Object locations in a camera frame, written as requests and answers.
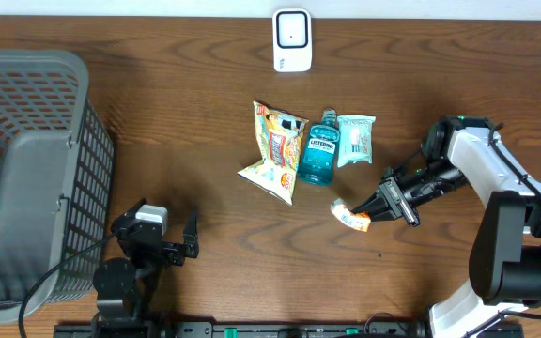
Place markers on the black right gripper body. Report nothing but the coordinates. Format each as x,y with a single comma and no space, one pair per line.
406,192

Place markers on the grey plastic shopping basket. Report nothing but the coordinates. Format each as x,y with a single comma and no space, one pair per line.
56,165

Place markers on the light blue wipes pack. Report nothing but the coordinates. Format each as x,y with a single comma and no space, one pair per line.
355,143

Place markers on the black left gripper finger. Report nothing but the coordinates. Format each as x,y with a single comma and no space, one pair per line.
130,214
190,233

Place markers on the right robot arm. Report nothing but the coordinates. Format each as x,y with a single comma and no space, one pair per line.
505,260

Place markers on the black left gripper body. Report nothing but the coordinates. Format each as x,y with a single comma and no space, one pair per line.
170,253

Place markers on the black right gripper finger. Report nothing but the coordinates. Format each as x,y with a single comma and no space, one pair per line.
373,205
384,214

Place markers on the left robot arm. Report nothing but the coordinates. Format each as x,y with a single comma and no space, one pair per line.
126,285

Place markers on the white barcode scanner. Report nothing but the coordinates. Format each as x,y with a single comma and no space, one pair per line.
292,40

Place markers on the yellow snack bag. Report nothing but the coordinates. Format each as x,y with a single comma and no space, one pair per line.
279,139

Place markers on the teal mouthwash bottle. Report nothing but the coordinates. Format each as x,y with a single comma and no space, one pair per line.
318,158

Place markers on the orange tissue pack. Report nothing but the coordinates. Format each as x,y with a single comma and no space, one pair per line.
356,221

